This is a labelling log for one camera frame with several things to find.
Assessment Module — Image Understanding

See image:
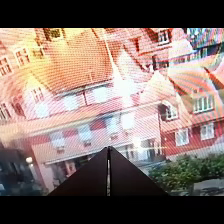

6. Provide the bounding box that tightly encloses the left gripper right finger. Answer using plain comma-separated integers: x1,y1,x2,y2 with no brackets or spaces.
109,145,170,197

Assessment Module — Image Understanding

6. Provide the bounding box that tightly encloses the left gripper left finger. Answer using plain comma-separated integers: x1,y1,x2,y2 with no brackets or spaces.
48,145,109,197

